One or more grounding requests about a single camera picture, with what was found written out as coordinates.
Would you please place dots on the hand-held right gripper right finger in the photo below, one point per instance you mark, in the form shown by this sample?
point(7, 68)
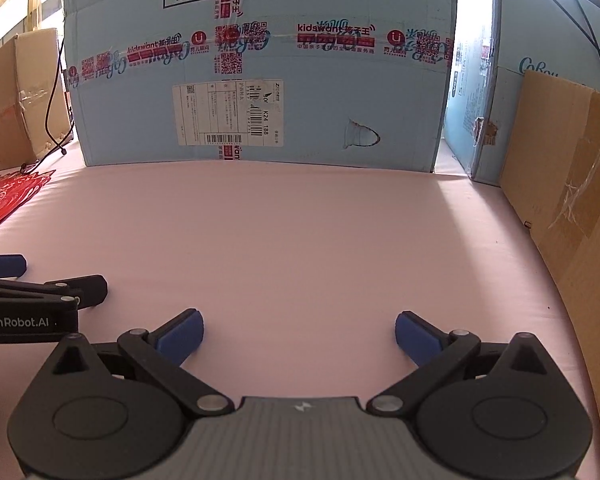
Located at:
point(417, 336)

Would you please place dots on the narrow light blue cardboard box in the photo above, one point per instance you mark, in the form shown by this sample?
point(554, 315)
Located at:
point(480, 110)

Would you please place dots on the brown cardboard box with label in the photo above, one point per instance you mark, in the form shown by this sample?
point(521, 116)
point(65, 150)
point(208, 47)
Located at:
point(10, 100)

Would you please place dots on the wooden window frame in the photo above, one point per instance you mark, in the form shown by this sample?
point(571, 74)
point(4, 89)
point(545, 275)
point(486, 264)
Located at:
point(15, 5)

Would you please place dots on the red paper-cut decoration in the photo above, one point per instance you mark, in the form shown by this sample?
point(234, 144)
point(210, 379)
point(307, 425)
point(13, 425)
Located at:
point(7, 197)

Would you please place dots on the large light blue cardboard box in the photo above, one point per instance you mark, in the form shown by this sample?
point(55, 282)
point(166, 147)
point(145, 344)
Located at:
point(305, 110)

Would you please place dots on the brown taped cardboard box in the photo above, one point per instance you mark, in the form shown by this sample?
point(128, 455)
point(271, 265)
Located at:
point(575, 200)

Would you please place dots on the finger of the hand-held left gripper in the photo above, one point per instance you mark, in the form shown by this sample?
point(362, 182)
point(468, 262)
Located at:
point(87, 289)
point(2, 266)

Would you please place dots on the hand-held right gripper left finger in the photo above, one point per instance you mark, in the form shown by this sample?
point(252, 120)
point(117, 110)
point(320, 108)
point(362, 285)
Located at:
point(182, 334)

